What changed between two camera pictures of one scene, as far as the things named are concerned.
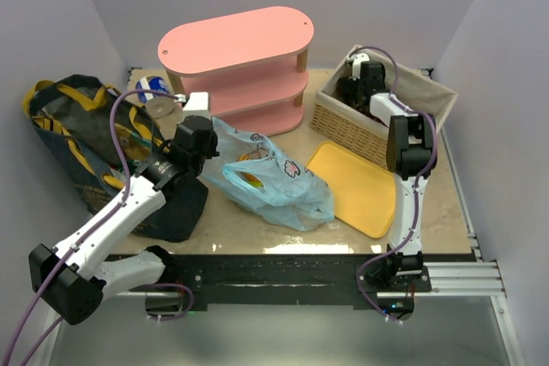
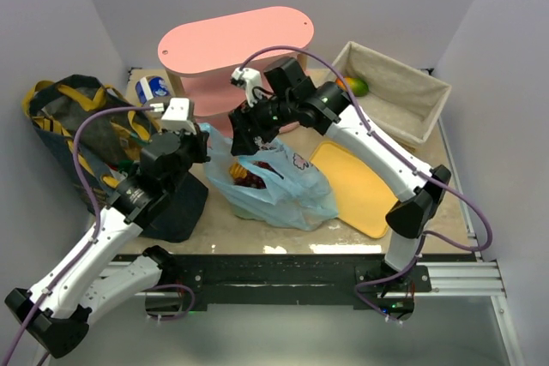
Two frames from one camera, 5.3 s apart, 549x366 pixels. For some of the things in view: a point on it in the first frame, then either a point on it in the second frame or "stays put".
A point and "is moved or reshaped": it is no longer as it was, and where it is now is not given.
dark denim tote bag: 99,140 stays put
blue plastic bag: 249,170 is moved or reshaped
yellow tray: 363,191 stays put
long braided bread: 247,177 to 237,171
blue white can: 150,82 stays put
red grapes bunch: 374,117 to 251,180
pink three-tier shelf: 252,65 stays put
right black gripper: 358,89 to 239,124
